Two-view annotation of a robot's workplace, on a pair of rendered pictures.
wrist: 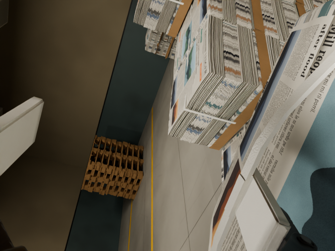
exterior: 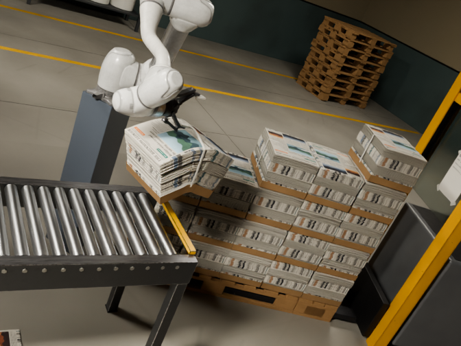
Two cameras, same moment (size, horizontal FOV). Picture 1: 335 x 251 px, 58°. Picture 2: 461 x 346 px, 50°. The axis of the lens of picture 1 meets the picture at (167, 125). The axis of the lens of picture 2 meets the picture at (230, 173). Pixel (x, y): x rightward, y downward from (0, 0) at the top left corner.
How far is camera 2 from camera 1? 1.98 m
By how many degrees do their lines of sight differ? 23
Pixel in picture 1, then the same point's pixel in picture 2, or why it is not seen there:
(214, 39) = (298, 164)
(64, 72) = not seen: outside the picture
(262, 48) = (291, 192)
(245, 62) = (280, 177)
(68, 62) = not seen: outside the picture
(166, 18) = (358, 148)
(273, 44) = (296, 202)
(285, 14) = (323, 224)
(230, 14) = (320, 181)
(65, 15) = not seen: outside the picture
